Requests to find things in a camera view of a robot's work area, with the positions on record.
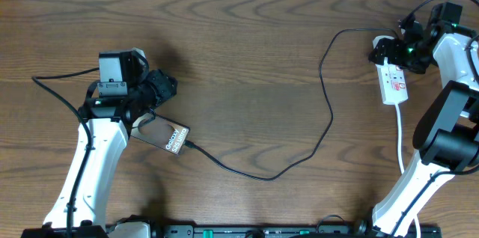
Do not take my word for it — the Galaxy smartphone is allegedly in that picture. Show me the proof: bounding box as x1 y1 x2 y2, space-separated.
131 113 190 155

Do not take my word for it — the white power strip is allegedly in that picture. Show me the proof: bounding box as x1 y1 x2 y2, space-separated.
375 56 408 106

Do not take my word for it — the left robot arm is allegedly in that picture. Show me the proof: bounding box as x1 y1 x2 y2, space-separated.
22 48 177 237

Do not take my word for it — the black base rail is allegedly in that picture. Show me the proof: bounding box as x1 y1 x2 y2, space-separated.
162 223 442 238

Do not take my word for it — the black charger cable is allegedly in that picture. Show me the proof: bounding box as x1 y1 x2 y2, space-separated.
184 27 400 182

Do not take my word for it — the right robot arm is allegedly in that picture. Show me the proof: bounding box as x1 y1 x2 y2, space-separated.
356 2 478 237

